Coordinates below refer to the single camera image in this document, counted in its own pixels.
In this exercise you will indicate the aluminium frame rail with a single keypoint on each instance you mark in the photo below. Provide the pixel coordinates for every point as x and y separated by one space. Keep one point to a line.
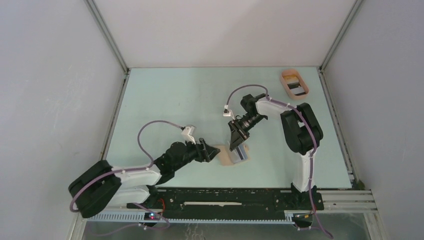
105 31

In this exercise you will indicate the pink oval card tray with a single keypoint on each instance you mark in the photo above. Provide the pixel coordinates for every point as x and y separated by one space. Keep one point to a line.
301 81

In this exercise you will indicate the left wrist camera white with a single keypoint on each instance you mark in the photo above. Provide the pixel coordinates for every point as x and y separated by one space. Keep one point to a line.
188 133

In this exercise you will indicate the black card in tray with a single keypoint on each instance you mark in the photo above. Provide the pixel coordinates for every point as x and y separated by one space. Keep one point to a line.
296 89

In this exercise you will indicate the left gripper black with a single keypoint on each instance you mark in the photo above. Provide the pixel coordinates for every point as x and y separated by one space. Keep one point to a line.
202 155

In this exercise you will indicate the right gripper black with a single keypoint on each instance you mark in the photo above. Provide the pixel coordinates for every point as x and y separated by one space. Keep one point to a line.
238 134

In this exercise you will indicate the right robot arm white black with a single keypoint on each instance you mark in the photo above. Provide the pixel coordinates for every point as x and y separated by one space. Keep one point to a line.
301 129

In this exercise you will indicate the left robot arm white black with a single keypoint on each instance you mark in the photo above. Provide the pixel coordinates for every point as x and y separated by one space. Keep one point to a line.
104 185

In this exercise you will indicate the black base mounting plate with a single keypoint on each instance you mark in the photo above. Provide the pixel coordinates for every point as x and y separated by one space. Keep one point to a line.
230 204

